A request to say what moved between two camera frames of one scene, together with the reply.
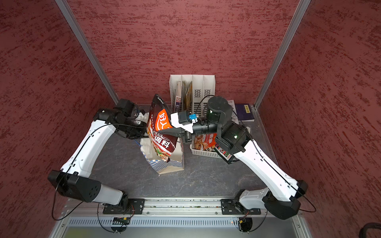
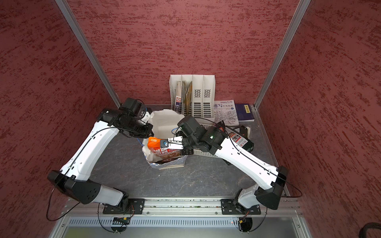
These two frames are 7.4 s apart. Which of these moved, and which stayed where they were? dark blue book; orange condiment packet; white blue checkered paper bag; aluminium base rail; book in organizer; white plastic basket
Moved: orange condiment packet; white blue checkered paper bag
Stayed: aluminium base rail; dark blue book; white plastic basket; book in organizer
